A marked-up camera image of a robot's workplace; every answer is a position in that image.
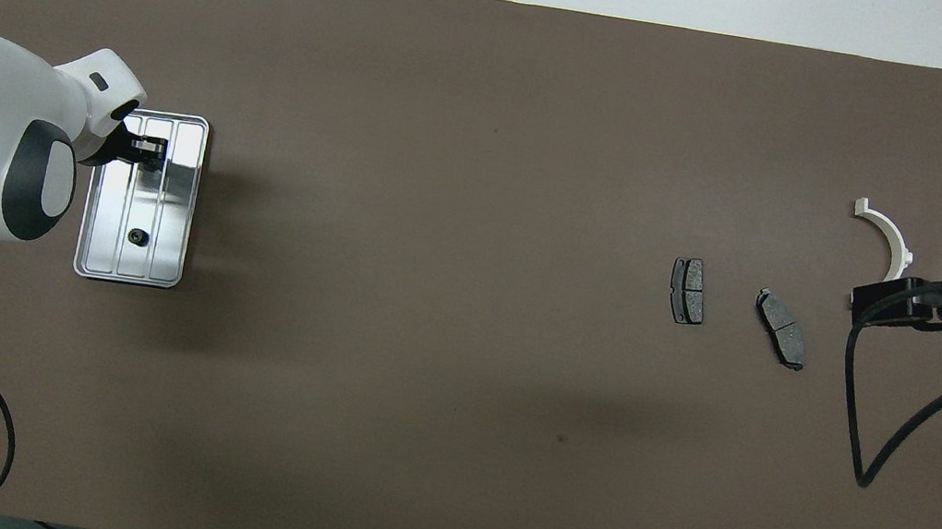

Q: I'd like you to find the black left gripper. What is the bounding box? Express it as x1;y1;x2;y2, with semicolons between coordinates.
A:
98;107;174;177

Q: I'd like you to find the silver metal tray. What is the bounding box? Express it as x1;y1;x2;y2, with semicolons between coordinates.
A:
70;101;212;294

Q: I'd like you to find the long dark grey brake pad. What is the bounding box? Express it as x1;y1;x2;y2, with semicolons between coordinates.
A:
746;287;816;373

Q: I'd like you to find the short dark grey brake pad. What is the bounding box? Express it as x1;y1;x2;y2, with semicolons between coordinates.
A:
665;255;713;329

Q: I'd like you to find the brown table mat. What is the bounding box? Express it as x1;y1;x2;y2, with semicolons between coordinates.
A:
0;0;942;529

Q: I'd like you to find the white curved plastic bracket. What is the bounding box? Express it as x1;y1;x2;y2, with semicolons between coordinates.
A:
844;196;922;286

